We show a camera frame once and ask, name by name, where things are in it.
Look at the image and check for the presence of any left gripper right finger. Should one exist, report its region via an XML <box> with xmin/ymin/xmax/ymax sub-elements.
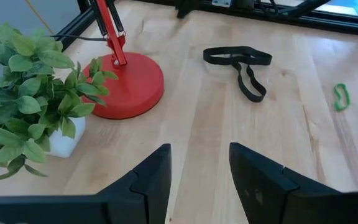
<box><xmin>229</xmin><ymin>142</ymin><xmax>342</xmax><ymax>224</ymax></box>

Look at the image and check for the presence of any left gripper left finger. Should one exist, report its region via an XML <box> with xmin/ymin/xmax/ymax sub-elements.
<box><xmin>97</xmin><ymin>143</ymin><xmax>173</xmax><ymax>224</ymax></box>

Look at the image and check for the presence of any green rubber band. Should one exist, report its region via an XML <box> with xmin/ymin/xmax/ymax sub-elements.
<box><xmin>333</xmin><ymin>82</ymin><xmax>352</xmax><ymax>112</ymax></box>

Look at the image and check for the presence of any red desk lamp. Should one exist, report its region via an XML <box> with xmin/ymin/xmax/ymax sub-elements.
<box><xmin>81</xmin><ymin>0</ymin><xmax>165</xmax><ymax>121</ymax></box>

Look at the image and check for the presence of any green plant in white pot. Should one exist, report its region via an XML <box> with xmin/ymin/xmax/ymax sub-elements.
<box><xmin>0</xmin><ymin>22</ymin><xmax>119</xmax><ymax>182</ymax></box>

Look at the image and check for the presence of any yellow hanging cable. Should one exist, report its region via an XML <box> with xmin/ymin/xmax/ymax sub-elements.
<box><xmin>24</xmin><ymin>0</ymin><xmax>56</xmax><ymax>35</ymax></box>

